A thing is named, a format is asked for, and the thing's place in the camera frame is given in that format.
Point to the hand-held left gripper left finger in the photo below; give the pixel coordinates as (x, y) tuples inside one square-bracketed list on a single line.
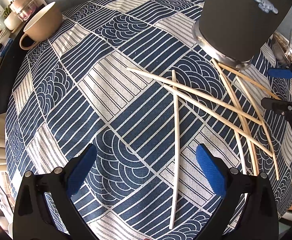
[(82, 170)]

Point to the glass bowl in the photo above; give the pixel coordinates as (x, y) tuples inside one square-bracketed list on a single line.
[(280, 47)]

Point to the black sideboard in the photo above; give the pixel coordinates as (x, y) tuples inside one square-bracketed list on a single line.
[(5, 67)]

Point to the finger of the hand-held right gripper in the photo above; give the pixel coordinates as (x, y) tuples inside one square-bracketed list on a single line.
[(281, 73), (278, 105)]

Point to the pale white chopstick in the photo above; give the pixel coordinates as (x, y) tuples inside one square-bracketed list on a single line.
[(177, 130)]

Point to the black metal utensil holder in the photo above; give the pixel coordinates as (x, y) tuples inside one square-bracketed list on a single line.
[(236, 17)]

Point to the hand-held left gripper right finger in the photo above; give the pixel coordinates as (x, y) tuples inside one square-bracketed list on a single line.
[(211, 172)]

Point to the pink glass jar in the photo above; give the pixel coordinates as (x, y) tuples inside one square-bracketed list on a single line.
[(27, 8)]

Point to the beige ceramic mug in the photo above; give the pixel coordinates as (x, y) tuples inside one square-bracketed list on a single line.
[(48, 17)]

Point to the blue white patterned tablecloth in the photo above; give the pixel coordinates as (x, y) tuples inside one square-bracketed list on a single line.
[(126, 105)]

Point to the metal spoon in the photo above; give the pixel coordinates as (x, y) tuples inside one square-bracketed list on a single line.
[(290, 40)]

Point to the set of wooden chopsticks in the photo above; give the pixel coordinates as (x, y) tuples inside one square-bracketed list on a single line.
[(238, 112)]

